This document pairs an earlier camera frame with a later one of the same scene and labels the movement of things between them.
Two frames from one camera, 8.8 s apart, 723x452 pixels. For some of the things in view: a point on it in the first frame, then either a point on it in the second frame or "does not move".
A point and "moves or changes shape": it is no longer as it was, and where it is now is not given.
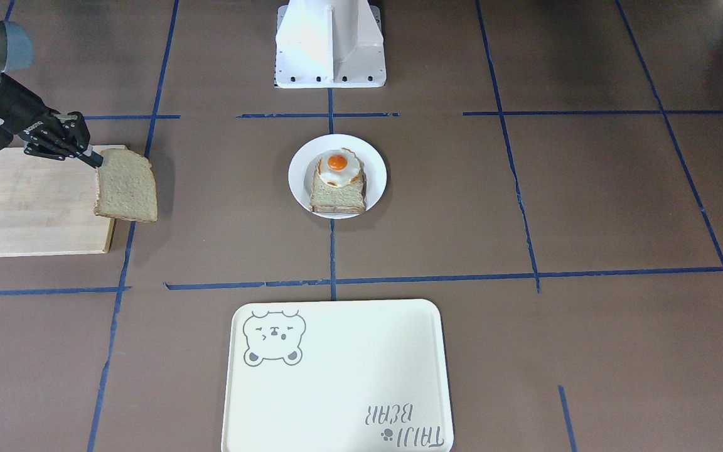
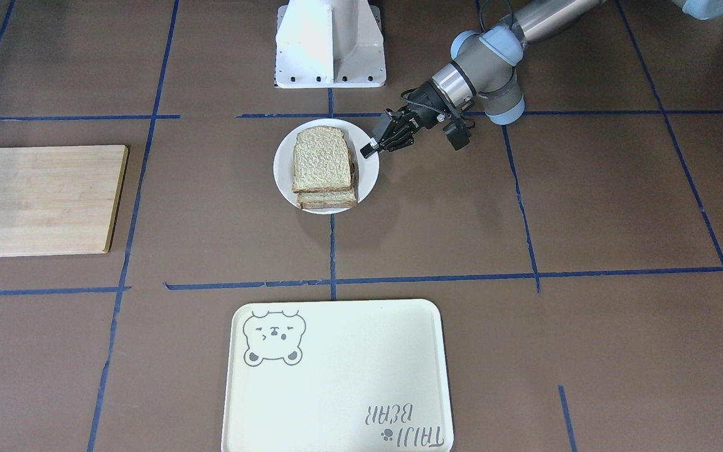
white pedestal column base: x=329 y=44 does not move
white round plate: x=302 y=166 moves or changes shape
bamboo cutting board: x=16 y=203 does not move
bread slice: x=125 y=186 → x=321 y=160
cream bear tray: x=337 y=376 does not move
